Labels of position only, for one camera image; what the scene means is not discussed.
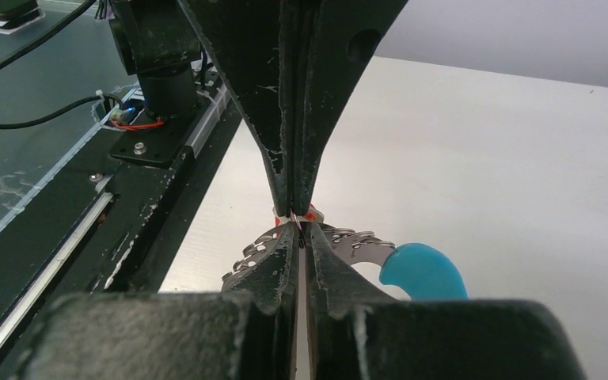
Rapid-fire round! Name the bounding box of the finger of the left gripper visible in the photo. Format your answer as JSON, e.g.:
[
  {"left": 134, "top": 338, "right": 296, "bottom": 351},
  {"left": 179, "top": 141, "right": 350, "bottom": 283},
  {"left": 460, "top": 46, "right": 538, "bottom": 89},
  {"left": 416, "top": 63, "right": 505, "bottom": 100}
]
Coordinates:
[
  {"left": 292, "top": 1, "right": 406, "bottom": 213},
  {"left": 180, "top": 0, "right": 290, "bottom": 216}
]

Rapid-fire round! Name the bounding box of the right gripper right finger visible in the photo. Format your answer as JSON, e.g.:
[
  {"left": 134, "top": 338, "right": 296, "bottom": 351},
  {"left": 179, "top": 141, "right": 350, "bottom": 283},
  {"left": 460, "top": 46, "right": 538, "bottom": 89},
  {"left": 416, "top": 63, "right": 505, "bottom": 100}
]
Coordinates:
[{"left": 303, "top": 223, "right": 586, "bottom": 379}]

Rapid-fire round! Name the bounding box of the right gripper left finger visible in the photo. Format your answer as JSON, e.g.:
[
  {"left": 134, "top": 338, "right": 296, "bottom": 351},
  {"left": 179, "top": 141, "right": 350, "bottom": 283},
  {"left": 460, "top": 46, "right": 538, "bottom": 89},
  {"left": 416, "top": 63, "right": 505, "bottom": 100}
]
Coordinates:
[{"left": 17, "top": 223, "right": 300, "bottom": 379}]

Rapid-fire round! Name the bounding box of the metal key organizer ring plate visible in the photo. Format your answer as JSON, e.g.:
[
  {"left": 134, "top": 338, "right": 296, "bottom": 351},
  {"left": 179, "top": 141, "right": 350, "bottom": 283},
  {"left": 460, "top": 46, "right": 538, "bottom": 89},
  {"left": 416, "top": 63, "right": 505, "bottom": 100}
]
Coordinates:
[{"left": 222, "top": 222, "right": 469, "bottom": 314}]

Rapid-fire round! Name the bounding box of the key with red tag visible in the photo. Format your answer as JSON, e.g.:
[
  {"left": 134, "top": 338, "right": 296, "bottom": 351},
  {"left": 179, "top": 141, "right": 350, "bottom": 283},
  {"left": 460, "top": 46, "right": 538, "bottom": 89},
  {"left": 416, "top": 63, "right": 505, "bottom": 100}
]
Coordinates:
[{"left": 272, "top": 203, "right": 325, "bottom": 230}]

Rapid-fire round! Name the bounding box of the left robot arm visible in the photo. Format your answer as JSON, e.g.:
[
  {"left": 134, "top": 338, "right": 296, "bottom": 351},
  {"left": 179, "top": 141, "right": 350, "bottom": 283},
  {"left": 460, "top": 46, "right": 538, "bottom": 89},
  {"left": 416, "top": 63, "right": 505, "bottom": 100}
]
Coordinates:
[{"left": 110, "top": 1, "right": 405, "bottom": 216}]

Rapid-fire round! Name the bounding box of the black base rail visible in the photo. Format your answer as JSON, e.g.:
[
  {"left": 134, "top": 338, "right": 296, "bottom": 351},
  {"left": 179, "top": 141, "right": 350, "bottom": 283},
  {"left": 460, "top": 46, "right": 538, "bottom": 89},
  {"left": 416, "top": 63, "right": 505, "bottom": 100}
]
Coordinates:
[{"left": 0, "top": 102, "right": 241, "bottom": 378}]

